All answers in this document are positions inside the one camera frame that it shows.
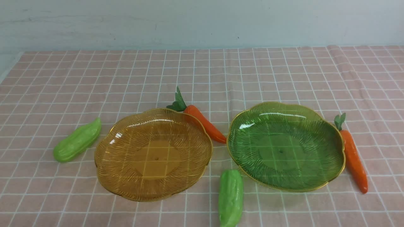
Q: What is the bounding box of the green toy gourd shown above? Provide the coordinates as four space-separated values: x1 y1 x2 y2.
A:
218 169 244 227
53 117 102 163

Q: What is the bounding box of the green toy gourd front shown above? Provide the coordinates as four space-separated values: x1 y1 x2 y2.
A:
218 169 244 227

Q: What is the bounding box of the orange toy carrot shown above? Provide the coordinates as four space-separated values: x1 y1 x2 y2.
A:
334 113 369 194
166 86 227 144

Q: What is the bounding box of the amber ribbed glass plate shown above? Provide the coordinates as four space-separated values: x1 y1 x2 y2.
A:
95 109 213 202

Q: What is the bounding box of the green ribbed glass plate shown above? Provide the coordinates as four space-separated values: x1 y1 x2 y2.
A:
227 102 346 192

